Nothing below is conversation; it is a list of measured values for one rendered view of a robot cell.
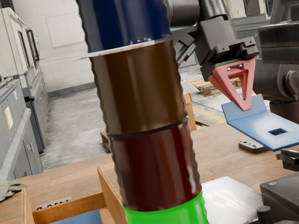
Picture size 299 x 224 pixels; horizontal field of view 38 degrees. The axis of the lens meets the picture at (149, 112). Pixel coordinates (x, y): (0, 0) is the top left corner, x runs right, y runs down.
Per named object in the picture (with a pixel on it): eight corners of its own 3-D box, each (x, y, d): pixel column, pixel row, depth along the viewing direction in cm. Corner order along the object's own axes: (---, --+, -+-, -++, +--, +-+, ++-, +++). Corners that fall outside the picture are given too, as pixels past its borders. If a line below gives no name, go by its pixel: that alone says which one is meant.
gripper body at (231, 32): (219, 56, 65) (203, 12, 67) (202, 79, 75) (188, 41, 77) (258, 46, 67) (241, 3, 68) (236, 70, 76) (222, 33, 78)
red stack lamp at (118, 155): (184, 171, 23) (172, 109, 22) (216, 194, 19) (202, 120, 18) (114, 192, 22) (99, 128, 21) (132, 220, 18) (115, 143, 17)
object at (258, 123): (262, 110, 71) (260, 93, 70) (321, 138, 57) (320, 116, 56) (223, 121, 70) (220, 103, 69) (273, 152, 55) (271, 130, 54)
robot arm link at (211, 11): (206, 21, 68) (192, -18, 69) (187, 38, 72) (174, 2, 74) (239, 19, 71) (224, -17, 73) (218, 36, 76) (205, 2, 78)
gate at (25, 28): (41, 74, 675) (28, 23, 661) (34, 75, 673) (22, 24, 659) (42, 71, 758) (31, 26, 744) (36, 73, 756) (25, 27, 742)
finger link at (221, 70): (232, 111, 66) (211, 55, 68) (218, 123, 73) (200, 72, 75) (272, 100, 67) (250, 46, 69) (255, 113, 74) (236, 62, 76)
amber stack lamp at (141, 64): (171, 106, 22) (158, 40, 21) (201, 116, 18) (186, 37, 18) (98, 125, 21) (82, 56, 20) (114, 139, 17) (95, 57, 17)
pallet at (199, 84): (246, 75, 785) (244, 68, 782) (276, 79, 689) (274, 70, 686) (183, 91, 759) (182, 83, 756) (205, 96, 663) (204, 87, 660)
